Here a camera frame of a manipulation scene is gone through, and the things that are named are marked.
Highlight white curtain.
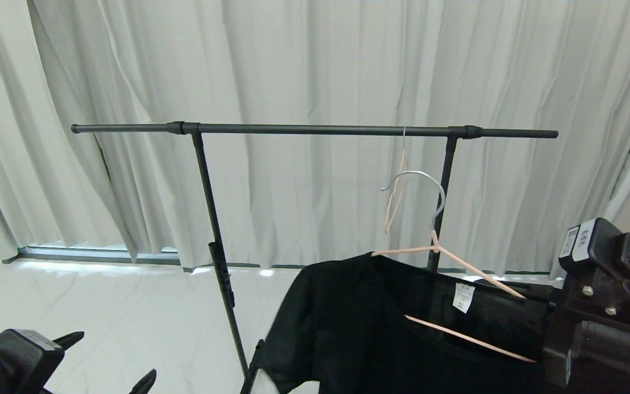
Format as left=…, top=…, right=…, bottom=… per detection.
left=0, top=0, right=630, bottom=282

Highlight pink clothes hanger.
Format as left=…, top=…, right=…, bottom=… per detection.
left=384, top=127, right=407, bottom=233
left=371, top=171, right=537, bottom=363

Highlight window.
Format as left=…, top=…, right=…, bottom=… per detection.
left=0, top=245, right=305, bottom=275

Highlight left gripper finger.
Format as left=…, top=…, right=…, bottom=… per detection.
left=129, top=369, right=157, bottom=394
left=52, top=331, right=85, bottom=351

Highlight black clothes rack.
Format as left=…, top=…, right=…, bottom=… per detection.
left=71, top=121, right=559, bottom=394

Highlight black t-shirt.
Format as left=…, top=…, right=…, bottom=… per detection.
left=258, top=253, right=567, bottom=394

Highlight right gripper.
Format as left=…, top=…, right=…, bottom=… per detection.
left=544, top=322, right=630, bottom=394

